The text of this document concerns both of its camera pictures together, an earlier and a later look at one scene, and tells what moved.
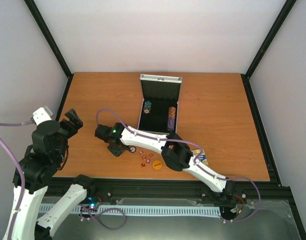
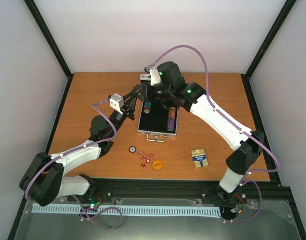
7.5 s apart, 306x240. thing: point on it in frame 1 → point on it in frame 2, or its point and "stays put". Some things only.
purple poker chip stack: [171, 123] stays put
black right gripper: [116, 152] → [143, 92]
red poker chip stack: [172, 111] stays put
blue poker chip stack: [147, 104] stays put
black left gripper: [73, 128] → [127, 110]
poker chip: [132, 149] stays put
